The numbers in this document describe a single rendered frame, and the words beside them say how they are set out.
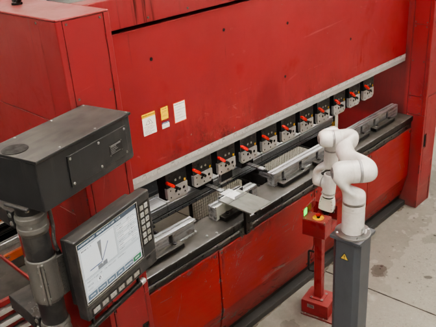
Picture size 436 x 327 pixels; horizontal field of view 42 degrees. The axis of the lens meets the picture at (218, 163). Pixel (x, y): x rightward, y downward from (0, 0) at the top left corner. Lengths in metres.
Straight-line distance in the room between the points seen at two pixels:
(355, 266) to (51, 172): 1.79
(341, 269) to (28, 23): 2.01
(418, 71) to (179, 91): 2.54
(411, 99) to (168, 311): 2.86
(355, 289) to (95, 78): 1.80
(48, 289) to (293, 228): 2.16
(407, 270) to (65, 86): 3.14
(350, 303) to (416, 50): 2.42
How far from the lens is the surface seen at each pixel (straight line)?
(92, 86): 2.42
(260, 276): 3.88
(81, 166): 2.09
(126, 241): 2.35
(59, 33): 2.31
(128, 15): 2.73
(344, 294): 3.32
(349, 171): 2.92
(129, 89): 2.80
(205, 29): 3.09
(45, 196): 2.00
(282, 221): 3.86
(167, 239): 3.26
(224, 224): 3.47
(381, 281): 4.50
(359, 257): 3.15
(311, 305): 4.08
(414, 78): 5.05
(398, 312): 4.25
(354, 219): 3.06
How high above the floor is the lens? 2.69
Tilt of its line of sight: 25 degrees down
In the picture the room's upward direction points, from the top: 4 degrees counter-clockwise
